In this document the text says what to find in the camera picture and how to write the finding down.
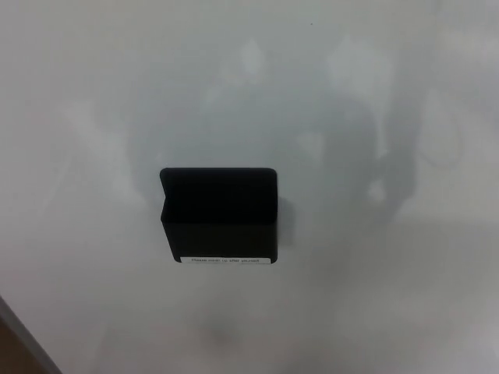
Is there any black magnetic marker holder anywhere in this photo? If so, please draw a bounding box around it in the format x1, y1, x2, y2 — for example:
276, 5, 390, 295
159, 167, 278, 265

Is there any white glossy whiteboard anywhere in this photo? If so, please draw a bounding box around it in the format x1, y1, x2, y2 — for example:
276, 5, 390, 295
0, 0, 499, 374

